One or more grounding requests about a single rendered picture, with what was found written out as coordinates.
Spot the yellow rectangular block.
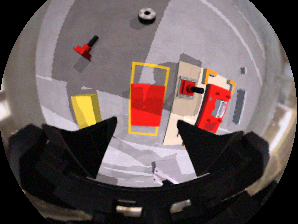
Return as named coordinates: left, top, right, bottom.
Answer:
left=71, top=93, right=101, bottom=129

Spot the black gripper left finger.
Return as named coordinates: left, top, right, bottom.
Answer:
left=41, top=116, right=117, bottom=180

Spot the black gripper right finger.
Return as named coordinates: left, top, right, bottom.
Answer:
left=177, top=119, right=245, bottom=177

